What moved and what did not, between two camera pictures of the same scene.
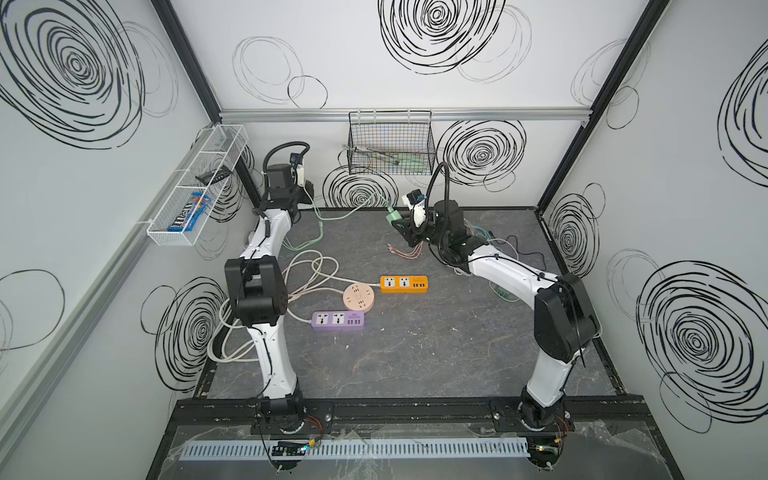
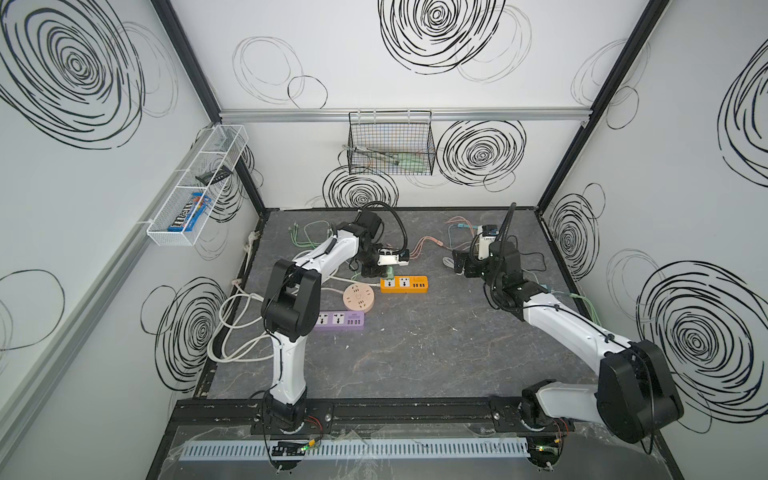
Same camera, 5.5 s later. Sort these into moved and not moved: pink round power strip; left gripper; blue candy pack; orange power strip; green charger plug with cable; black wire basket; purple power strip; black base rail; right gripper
Moved: right gripper; left gripper; green charger plug with cable
Not moved: pink round power strip; orange power strip; black base rail; black wire basket; purple power strip; blue candy pack
